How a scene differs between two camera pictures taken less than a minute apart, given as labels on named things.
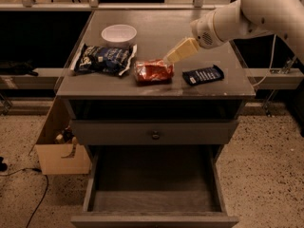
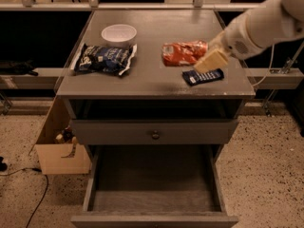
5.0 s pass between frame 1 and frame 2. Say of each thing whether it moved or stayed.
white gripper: moved
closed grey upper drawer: stayed
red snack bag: moved
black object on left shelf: stayed
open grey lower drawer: stayed
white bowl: stayed
